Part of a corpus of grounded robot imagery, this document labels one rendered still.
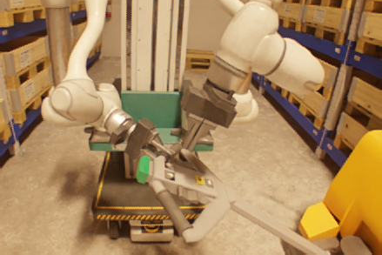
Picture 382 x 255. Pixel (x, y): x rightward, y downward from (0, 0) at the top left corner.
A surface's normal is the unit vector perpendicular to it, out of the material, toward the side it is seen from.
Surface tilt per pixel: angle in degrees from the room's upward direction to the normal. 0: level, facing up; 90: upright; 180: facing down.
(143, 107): 90
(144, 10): 90
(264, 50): 92
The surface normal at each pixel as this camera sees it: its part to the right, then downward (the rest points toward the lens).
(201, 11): 0.10, 0.42
